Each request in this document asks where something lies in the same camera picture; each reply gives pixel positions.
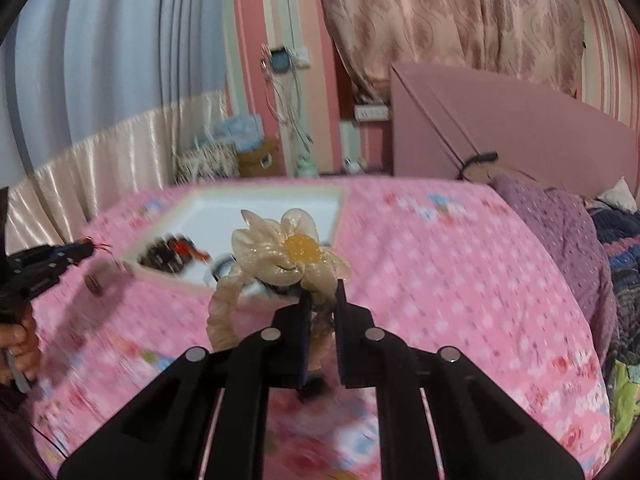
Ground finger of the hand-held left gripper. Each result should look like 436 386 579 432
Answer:
30 241 98 273

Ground purple dotted blanket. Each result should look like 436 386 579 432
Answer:
492 175 618 361

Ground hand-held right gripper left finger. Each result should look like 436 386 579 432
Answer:
57 290 313 480

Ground green printed cloth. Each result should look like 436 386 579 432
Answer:
602 360 640 453

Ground cream satin curtain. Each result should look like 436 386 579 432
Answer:
7 90 241 256

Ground pink padded headboard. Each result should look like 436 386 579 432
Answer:
390 62 640 198

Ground white charging cables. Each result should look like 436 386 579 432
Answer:
265 70 313 161

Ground shallow white tray box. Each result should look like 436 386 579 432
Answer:
122 185 348 301

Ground brown wooden bead bracelet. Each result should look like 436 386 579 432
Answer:
137 232 213 273

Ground pink floral bedsheet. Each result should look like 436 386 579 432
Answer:
0 175 613 480

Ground dark patterned quilt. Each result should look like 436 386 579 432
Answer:
585 197 640 366

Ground white pillow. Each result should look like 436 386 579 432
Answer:
597 176 638 213

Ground beige patterned curtain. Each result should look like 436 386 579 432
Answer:
312 0 586 103

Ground wall socket with chargers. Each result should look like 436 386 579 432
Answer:
260 45 308 73

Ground brown cardboard box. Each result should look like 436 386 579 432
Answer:
236 139 281 178

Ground black hair ties bundle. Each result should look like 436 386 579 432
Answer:
210 255 241 281

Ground black and white patterned bag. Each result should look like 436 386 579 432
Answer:
175 141 240 183

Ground cream flower scrunchie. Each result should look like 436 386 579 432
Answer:
209 208 351 356

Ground light blue gift bag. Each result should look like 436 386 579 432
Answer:
197 114 266 153

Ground light blue curtain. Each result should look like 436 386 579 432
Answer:
0 0 233 181

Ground brown watch with white strap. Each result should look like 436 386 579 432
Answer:
84 266 136 295

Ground white power strip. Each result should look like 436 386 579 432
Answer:
354 105 391 122

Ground red cord charm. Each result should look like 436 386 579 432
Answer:
82 236 123 268

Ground person's left hand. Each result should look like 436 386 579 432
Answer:
0 312 42 383

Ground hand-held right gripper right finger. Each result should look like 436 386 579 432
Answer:
334 280 585 480

